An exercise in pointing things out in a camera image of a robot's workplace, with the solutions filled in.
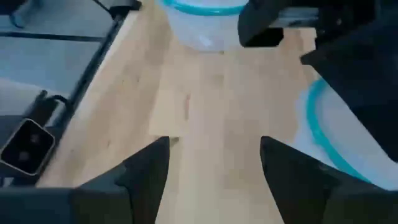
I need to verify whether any large teal-rimmed lid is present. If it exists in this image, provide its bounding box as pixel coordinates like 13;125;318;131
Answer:
161;0;249;17

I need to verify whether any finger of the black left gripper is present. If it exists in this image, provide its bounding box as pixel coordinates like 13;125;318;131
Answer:
238;0;321;48
300;18;398;163

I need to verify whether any large clear plastic tub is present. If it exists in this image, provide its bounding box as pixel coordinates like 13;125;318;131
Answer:
160;0;249;52

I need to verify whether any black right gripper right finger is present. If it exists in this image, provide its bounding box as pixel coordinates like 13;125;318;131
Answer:
260;136;379;224

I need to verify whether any black cable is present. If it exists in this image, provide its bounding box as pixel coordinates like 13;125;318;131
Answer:
29;89;75;128

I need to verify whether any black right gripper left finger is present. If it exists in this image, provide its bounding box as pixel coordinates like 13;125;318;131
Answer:
77;136;171;224

